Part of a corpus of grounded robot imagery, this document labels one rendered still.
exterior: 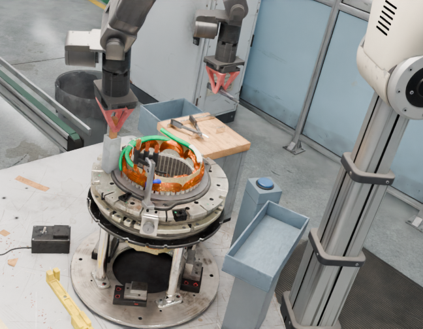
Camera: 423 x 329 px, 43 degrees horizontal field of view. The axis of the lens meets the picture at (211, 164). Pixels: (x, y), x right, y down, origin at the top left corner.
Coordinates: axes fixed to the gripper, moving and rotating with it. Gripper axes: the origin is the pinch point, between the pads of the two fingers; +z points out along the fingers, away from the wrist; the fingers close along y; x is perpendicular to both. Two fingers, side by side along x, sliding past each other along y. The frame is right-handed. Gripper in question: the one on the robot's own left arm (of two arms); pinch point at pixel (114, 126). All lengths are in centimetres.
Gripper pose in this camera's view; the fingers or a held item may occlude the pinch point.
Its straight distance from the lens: 118.9
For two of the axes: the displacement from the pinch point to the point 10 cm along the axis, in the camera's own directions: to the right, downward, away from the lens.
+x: 8.8, -1.8, 4.4
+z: -1.4, 7.9, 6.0
